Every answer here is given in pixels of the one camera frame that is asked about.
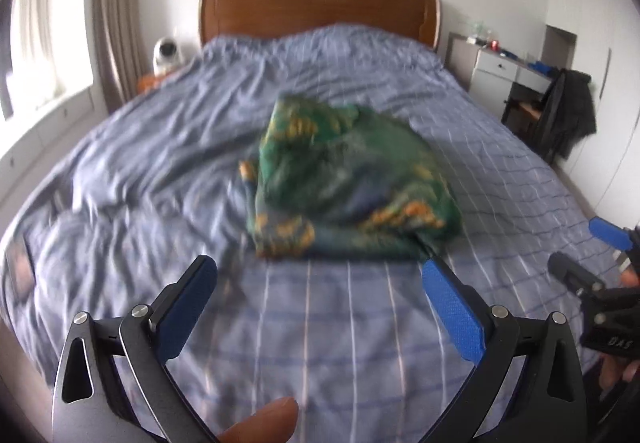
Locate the bed with blue checked sheet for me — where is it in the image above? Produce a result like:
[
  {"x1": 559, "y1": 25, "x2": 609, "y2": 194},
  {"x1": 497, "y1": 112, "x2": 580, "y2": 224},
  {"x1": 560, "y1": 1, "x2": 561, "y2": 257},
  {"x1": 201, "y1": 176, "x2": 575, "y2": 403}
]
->
[{"x1": 0, "y1": 23, "x2": 621, "y2": 443}]

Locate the green cloud print jacket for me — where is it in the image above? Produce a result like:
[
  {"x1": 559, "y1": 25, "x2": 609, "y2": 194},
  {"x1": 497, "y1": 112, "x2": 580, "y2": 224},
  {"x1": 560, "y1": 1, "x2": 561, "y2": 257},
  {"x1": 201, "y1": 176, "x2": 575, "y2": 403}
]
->
[{"x1": 239, "y1": 96, "x2": 463, "y2": 260}]

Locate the wooden headboard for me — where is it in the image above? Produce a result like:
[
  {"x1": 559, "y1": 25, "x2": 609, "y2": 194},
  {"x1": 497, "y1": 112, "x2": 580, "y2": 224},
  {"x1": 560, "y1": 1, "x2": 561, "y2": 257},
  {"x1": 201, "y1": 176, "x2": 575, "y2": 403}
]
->
[{"x1": 199, "y1": 0, "x2": 443, "y2": 56}]

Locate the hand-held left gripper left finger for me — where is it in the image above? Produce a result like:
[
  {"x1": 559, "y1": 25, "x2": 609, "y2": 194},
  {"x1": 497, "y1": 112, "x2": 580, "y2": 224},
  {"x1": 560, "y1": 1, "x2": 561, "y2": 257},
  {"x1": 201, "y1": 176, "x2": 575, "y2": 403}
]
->
[{"x1": 51, "y1": 254, "x2": 218, "y2": 443}]

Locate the white desk with drawers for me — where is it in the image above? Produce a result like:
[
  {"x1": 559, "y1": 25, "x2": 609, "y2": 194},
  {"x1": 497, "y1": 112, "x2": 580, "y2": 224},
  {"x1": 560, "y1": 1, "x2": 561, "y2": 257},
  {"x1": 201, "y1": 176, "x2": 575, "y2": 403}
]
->
[{"x1": 447, "y1": 32, "x2": 556, "y2": 121}]

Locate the wooden chair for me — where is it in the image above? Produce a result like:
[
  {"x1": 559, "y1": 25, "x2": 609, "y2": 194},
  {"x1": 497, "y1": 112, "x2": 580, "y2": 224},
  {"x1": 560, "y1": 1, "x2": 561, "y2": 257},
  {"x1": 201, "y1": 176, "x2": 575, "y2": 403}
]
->
[{"x1": 514, "y1": 99, "x2": 545, "y2": 130}]

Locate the white window bench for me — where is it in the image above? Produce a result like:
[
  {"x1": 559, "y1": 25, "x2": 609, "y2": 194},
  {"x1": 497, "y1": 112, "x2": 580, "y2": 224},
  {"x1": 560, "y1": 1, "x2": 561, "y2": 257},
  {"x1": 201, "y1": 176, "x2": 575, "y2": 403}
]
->
[{"x1": 0, "y1": 88, "x2": 108, "y2": 204}]

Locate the person's right hand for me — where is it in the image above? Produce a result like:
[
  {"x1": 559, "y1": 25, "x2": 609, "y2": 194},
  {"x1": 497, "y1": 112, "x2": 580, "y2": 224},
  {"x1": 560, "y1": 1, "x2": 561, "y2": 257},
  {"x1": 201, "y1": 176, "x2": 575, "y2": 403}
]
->
[{"x1": 598, "y1": 352, "x2": 640, "y2": 394}]

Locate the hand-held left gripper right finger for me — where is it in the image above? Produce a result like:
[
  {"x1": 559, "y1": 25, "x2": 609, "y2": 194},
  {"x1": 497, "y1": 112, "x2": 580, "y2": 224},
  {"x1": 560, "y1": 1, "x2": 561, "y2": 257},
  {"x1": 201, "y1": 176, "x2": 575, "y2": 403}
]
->
[{"x1": 421, "y1": 257, "x2": 588, "y2": 443}]

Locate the white round fan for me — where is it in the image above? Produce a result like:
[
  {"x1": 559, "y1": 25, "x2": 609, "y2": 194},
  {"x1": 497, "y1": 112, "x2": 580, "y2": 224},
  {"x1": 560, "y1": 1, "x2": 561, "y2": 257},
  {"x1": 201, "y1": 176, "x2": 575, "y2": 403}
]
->
[{"x1": 152, "y1": 37, "x2": 183, "y2": 74}]

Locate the white wardrobe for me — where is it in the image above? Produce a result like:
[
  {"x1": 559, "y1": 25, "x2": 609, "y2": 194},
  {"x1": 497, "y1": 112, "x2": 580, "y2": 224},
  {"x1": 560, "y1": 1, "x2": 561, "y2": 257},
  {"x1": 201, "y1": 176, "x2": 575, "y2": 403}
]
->
[{"x1": 545, "y1": 0, "x2": 640, "y2": 224}]

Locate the dark device with red display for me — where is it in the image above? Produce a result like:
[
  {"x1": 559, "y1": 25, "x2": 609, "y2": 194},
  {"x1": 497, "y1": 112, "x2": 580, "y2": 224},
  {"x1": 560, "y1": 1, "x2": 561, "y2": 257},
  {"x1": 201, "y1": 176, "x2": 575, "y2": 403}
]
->
[{"x1": 5, "y1": 243, "x2": 33, "y2": 296}]

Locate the person's left hand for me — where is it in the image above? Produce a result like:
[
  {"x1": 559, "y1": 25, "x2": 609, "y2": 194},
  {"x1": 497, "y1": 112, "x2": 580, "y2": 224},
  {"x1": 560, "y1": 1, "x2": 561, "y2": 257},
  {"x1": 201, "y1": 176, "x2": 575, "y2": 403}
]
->
[{"x1": 216, "y1": 397, "x2": 300, "y2": 443}]

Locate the beige curtain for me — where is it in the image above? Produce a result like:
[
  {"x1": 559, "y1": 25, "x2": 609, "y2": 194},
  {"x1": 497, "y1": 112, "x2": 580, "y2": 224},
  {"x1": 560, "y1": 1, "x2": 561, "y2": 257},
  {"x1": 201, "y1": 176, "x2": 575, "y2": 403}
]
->
[{"x1": 87, "y1": 0, "x2": 146, "y2": 110}]

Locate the black jacket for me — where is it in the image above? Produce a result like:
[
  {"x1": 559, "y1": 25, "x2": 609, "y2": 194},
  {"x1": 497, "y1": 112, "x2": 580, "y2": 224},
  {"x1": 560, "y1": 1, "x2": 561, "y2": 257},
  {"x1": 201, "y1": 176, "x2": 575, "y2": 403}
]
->
[{"x1": 532, "y1": 68, "x2": 598, "y2": 162}]

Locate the wooden nightstand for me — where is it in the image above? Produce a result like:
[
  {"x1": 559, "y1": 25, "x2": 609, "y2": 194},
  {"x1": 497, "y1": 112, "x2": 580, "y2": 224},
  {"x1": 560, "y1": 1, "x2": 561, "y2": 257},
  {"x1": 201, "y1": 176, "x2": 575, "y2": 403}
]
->
[{"x1": 137, "y1": 73, "x2": 167, "y2": 95}]

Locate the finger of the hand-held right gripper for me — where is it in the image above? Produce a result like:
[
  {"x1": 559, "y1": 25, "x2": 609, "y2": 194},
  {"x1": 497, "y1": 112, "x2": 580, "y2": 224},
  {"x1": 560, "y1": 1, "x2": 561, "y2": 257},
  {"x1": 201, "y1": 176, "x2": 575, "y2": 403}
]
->
[
  {"x1": 589, "y1": 217, "x2": 634, "y2": 252},
  {"x1": 547, "y1": 252, "x2": 607, "y2": 297}
]

